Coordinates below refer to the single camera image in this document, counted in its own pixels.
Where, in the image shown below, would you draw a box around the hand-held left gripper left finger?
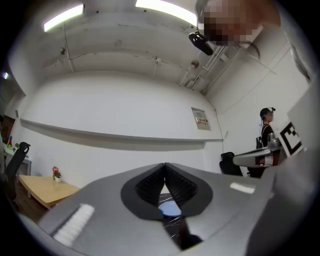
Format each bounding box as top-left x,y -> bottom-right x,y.
37,162 -> 181,256

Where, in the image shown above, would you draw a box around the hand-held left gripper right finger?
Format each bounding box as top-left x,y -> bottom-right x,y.
164,162 -> 275,256

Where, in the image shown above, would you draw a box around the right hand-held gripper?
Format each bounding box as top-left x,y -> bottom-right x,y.
232,93 -> 318,168

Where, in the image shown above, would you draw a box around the big blue plate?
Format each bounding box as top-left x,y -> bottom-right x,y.
158,201 -> 183,218

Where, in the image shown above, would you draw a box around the black office chair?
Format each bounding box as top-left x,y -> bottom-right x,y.
4,141 -> 31,201
219,151 -> 251,177

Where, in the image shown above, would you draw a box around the person's gray sweatshirt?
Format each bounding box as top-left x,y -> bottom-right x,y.
246,147 -> 320,256

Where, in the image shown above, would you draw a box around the potted red flower plant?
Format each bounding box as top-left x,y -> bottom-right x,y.
51,165 -> 63,184

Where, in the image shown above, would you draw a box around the light wooden desk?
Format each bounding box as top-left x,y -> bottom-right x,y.
18,174 -> 81,210

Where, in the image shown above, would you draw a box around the white ceiling pipes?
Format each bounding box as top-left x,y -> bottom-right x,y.
178,46 -> 241,97

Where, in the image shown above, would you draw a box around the white desk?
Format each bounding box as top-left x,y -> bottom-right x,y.
3,146 -> 33,177

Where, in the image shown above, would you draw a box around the person's head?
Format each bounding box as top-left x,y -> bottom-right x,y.
194,0 -> 282,60

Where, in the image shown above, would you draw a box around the long ceiling light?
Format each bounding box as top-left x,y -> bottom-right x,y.
43,3 -> 85,33
134,0 -> 198,27

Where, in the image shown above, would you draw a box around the black head-worn camera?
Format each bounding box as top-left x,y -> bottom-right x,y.
188,30 -> 215,56

